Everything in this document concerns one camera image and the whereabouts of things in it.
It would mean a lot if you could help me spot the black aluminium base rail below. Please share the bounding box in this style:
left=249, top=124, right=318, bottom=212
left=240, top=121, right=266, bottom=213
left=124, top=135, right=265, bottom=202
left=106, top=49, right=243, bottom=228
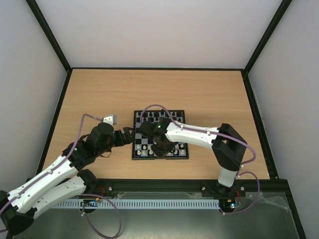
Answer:
left=24, top=178, right=290, bottom=199

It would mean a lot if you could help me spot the black white chessboard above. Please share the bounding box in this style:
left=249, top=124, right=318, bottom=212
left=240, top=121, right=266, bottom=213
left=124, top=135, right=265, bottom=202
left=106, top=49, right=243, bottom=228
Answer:
left=132, top=110, right=189, bottom=160

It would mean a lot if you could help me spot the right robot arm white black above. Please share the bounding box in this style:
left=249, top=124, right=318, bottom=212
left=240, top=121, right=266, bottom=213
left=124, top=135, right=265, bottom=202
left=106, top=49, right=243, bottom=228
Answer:
left=137, top=118, right=247, bottom=197

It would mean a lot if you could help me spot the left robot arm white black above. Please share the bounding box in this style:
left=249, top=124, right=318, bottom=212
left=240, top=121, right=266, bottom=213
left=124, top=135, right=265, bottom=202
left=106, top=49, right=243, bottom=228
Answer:
left=0, top=122, right=133, bottom=236

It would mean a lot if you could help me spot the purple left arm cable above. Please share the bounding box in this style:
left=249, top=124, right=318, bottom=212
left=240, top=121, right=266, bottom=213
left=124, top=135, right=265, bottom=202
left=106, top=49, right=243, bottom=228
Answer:
left=0, top=113, right=108, bottom=232

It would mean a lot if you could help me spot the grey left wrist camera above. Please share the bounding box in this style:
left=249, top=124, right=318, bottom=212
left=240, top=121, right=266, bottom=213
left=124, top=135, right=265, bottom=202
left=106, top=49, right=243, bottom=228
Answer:
left=103, top=114, right=117, bottom=125

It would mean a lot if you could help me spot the white cable duct strip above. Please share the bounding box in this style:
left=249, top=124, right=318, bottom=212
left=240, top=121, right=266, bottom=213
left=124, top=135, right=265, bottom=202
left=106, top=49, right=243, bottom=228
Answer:
left=54, top=199, right=220, bottom=210

